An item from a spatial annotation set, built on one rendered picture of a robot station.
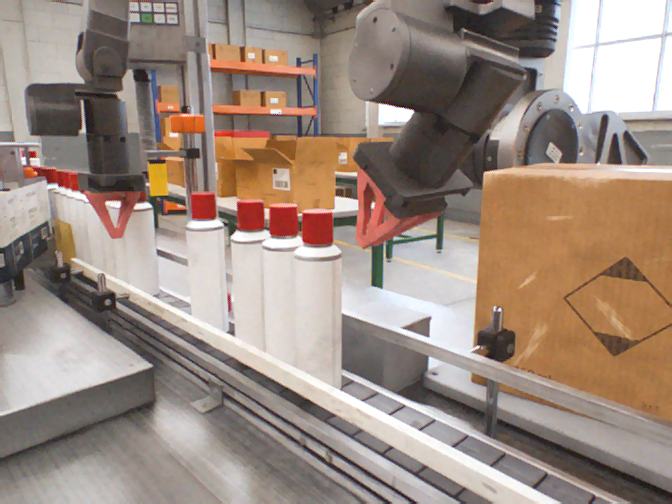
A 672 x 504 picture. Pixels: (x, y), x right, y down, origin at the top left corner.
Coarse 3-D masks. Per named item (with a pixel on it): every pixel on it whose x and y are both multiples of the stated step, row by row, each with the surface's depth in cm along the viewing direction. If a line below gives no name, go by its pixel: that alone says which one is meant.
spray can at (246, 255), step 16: (240, 208) 61; (256, 208) 61; (240, 224) 61; (256, 224) 61; (240, 240) 60; (256, 240) 60; (240, 256) 61; (256, 256) 61; (240, 272) 61; (256, 272) 61; (240, 288) 62; (256, 288) 62; (240, 304) 62; (256, 304) 62; (240, 320) 63; (256, 320) 62; (240, 336) 63; (256, 336) 63
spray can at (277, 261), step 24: (288, 216) 57; (288, 240) 57; (264, 264) 58; (288, 264) 57; (264, 288) 59; (288, 288) 57; (288, 312) 58; (264, 336) 61; (288, 336) 59; (288, 360) 59
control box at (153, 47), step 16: (160, 0) 89; (176, 0) 89; (144, 32) 90; (160, 32) 90; (176, 32) 90; (144, 48) 90; (160, 48) 91; (176, 48) 91; (144, 64) 92; (160, 64) 92; (176, 64) 92
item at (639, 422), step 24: (384, 336) 54; (408, 336) 52; (456, 360) 48; (480, 360) 46; (504, 384) 45; (528, 384) 43; (552, 384) 42; (576, 408) 40; (600, 408) 39; (624, 408) 38; (648, 432) 37
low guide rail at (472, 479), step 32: (128, 288) 84; (192, 320) 70; (256, 352) 59; (288, 384) 55; (320, 384) 52; (352, 416) 48; (384, 416) 46; (416, 448) 43; (448, 448) 41; (480, 480) 38; (512, 480) 37
